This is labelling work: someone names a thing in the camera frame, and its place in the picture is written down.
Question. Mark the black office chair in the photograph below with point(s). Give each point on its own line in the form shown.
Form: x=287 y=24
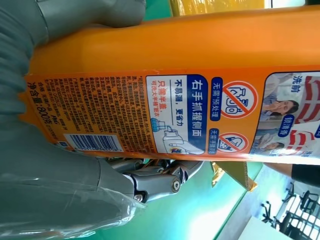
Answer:
x=287 y=223
x=269 y=215
x=309 y=200

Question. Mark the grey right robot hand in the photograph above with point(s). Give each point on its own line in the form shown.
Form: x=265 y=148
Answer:
x=50 y=185

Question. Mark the white desk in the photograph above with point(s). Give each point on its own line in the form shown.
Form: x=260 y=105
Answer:
x=250 y=212

